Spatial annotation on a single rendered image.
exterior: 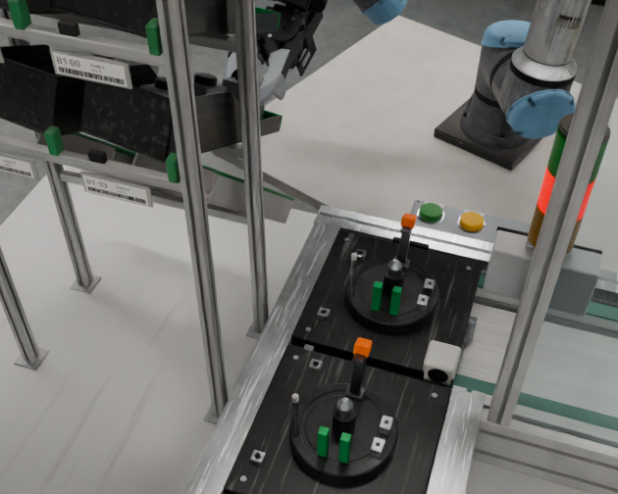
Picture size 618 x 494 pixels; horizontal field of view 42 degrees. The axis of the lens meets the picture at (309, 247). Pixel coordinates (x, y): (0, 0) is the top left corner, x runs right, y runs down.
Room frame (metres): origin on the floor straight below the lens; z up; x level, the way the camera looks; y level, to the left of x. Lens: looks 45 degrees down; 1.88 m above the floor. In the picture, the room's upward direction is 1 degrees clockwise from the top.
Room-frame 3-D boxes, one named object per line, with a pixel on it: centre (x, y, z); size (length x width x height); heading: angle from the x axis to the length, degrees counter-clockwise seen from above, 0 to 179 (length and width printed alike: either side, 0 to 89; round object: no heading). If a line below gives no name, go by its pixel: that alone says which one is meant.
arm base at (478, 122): (1.38, -0.39, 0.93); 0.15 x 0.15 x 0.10
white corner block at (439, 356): (0.69, -0.19, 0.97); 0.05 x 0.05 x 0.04; 72
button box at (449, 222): (1.00, -0.27, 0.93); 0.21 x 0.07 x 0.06; 72
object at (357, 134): (1.34, -0.36, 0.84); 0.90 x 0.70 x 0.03; 52
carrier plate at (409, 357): (0.82, -0.13, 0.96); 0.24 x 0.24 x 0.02; 72
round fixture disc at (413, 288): (0.82, -0.13, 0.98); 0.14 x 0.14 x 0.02
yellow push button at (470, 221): (1.00, -0.27, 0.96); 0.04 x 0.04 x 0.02
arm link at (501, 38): (1.38, -0.39, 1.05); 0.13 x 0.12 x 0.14; 8
